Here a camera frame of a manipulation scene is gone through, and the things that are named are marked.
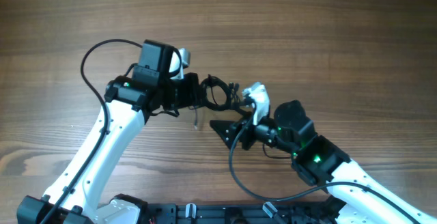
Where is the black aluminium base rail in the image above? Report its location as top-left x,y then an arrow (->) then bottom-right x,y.
137,202 -> 337,224

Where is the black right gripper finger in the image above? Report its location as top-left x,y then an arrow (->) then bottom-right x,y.
210,120 -> 238,149
231,102 -> 253,118

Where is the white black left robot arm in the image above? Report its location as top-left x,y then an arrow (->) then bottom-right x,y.
16,40 -> 199,223

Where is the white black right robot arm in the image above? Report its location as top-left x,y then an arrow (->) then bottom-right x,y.
210,100 -> 436,223

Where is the black usb cable bundle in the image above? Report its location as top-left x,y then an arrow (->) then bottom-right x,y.
193,73 -> 246,131

